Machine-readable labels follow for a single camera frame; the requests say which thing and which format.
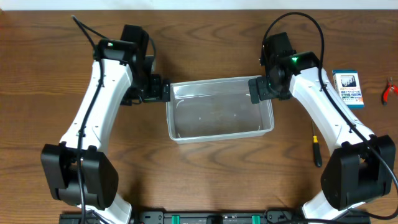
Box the clear plastic container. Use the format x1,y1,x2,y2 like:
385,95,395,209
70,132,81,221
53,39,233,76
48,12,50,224
166,76,274,144

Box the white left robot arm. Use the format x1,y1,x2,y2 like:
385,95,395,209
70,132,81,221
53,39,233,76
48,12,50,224
40,25,170,223

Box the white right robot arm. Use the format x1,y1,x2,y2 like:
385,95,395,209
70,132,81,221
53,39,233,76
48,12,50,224
248,32,396,220

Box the blue white screwdriver box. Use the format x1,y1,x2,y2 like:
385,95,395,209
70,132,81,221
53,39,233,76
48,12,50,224
332,70,364,109

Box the black yellow screwdriver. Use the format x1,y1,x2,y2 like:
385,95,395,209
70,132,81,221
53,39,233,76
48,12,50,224
312,121,323,167

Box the red handled pliers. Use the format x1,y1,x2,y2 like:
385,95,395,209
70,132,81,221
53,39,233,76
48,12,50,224
381,77,397,106

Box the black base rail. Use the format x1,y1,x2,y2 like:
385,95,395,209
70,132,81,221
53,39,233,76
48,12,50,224
58,210,371,224

